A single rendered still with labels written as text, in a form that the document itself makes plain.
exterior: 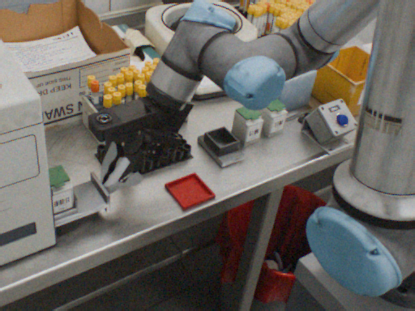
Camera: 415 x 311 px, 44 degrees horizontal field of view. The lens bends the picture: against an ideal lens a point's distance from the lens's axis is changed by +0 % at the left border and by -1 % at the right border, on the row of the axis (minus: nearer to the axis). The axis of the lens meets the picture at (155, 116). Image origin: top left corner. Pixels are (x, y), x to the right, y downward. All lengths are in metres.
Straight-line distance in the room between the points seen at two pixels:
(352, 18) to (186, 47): 0.24
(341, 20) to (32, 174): 0.47
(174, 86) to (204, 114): 0.37
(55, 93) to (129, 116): 0.29
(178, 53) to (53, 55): 0.50
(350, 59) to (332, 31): 0.60
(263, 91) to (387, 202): 0.23
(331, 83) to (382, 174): 0.66
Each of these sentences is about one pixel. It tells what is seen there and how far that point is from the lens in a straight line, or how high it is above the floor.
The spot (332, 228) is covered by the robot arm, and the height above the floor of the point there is 1.11.
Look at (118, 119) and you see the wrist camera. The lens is 0.80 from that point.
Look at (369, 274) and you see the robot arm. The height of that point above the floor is 1.09.
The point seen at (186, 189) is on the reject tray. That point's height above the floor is 0.88.
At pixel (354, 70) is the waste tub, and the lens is 1.35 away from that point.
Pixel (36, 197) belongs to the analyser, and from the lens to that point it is 0.78.
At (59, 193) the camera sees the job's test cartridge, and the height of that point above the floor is 0.97.
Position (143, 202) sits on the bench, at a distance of 0.94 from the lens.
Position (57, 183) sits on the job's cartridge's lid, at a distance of 0.82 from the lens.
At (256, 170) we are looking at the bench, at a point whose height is 0.88.
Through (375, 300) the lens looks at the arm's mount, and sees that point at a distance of 0.84.
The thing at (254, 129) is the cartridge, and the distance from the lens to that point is 1.06.
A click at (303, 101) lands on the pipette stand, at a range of 1.21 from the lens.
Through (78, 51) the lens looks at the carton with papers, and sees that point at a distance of 1.24.
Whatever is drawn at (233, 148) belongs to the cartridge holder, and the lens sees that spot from 1.03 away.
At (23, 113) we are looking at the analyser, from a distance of 0.68.
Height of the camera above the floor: 1.55
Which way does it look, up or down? 37 degrees down
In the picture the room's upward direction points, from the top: 4 degrees clockwise
